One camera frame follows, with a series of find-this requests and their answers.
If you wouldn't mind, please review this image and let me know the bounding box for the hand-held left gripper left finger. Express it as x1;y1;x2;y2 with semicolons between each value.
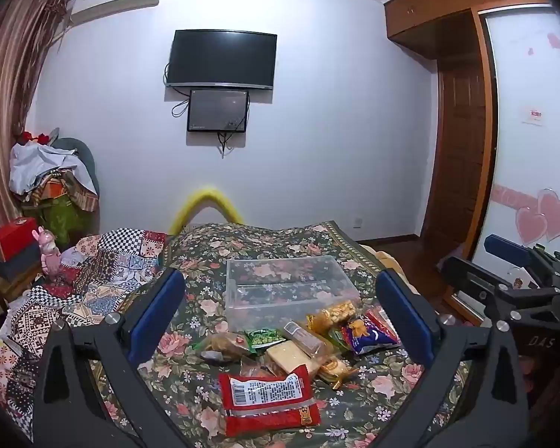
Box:
32;268;187;448

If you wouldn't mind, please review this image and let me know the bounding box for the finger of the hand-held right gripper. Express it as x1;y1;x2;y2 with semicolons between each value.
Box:
484;234;560;274
441;256;560;325

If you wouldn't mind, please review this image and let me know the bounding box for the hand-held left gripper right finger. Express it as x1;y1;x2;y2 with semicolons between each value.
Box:
376;268;530;448

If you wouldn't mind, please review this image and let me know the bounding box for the blue snack packet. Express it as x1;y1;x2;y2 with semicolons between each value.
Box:
340;310;399;356

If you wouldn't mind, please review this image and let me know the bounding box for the brown bread packet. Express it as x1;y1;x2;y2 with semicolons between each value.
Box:
197;333;253;364

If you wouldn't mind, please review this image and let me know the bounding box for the clear brown stick packet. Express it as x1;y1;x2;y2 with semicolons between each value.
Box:
282;321;325;355

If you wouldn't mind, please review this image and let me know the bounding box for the green pea packet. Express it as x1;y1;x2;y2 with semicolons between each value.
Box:
245;328;285;353

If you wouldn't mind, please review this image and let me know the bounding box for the clear plastic container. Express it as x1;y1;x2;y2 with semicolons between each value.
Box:
225;256;362;334

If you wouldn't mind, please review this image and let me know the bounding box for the pale cracker packet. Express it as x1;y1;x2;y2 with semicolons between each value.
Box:
266;340;311;376

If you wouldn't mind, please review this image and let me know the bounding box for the red snack packet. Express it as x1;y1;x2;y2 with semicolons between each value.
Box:
218;364;322;438

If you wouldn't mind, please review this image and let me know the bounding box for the floral green blanket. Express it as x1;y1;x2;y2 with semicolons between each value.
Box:
88;221;477;448

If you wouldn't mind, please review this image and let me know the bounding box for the beige plush blanket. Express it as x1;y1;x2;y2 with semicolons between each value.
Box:
358;243;390;271

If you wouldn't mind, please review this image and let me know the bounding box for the patchwork quilt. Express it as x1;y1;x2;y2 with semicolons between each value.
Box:
0;228;169;435

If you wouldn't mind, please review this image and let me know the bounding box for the gold wrapped snack packet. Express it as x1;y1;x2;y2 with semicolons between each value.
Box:
317;354;359;389

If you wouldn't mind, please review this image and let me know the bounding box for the wooden door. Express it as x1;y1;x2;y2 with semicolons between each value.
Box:
422;63;491;262

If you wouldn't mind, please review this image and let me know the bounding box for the pink rabbit toy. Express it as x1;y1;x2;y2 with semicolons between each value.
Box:
32;226;62;285

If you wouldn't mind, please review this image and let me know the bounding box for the yellow foam tube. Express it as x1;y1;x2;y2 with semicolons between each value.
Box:
168;187;246;236

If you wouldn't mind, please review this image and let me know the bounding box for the green cloth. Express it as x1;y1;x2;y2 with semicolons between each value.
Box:
40;193;94;249

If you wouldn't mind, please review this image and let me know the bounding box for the dark grey box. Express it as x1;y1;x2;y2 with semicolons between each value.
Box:
0;243;44;281

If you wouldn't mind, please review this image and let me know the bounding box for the red box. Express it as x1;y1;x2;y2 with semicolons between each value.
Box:
0;218;40;261

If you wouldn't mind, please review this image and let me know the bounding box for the grey chair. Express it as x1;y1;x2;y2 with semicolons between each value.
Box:
51;137;99;197

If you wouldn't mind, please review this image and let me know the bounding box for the pile of clothes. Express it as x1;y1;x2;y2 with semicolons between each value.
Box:
9;142;99;211

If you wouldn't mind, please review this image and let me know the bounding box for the white heart sliding door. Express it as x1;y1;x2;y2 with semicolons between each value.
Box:
476;4;560;290

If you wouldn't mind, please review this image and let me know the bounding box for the small black monitor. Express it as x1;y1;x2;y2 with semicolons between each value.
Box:
187;88;249;134

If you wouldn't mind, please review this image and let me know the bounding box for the wooden overhead cabinet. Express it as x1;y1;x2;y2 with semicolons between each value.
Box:
383;0;549;61

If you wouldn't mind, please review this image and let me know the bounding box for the striped brown curtain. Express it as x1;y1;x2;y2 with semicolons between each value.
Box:
0;0;73;248

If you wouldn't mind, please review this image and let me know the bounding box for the white air conditioner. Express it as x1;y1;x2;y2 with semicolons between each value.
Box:
70;0;162;26

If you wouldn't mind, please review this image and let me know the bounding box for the wall television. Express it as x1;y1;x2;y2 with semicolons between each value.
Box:
165;29;277;90

